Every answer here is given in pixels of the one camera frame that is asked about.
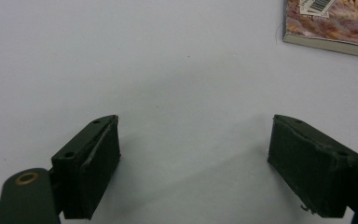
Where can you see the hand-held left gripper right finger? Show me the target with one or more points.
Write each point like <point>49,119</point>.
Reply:
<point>310,168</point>

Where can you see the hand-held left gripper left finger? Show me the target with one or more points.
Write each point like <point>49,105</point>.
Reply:
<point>87,174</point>

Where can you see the glossy magazine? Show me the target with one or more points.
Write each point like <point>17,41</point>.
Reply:
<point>338,28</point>

